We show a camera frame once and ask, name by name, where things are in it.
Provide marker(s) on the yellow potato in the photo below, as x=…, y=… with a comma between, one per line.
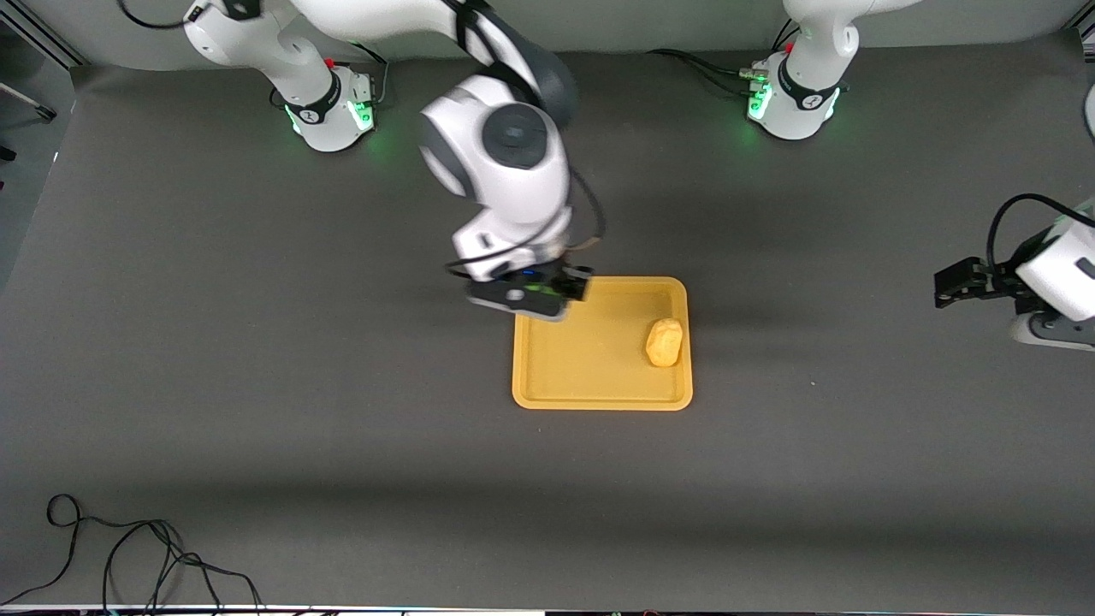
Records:
x=664, y=342

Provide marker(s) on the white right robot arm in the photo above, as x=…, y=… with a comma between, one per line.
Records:
x=513, y=162

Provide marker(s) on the yellow rectangular plastic tray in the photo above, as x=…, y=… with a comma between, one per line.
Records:
x=599, y=368

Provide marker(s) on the dark grey table cover sheet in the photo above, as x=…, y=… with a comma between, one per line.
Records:
x=547, y=496

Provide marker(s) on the aluminium frame rail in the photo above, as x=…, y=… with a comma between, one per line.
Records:
x=43, y=34

